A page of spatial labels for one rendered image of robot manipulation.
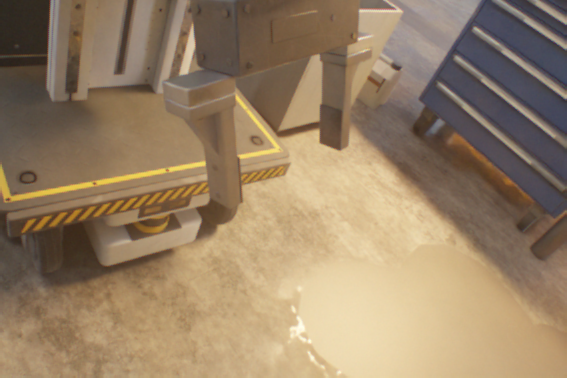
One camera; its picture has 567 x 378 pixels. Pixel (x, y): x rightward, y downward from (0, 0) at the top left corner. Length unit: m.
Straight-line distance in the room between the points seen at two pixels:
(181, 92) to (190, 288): 0.96
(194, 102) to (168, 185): 0.70
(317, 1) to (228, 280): 1.01
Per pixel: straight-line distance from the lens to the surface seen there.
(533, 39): 2.02
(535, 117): 2.00
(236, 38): 0.29
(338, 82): 0.41
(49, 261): 1.10
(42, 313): 1.15
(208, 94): 0.30
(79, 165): 0.99
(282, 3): 0.32
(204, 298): 1.22
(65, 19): 1.04
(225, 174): 0.33
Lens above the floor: 1.01
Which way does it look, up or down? 38 degrees down
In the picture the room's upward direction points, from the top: 25 degrees clockwise
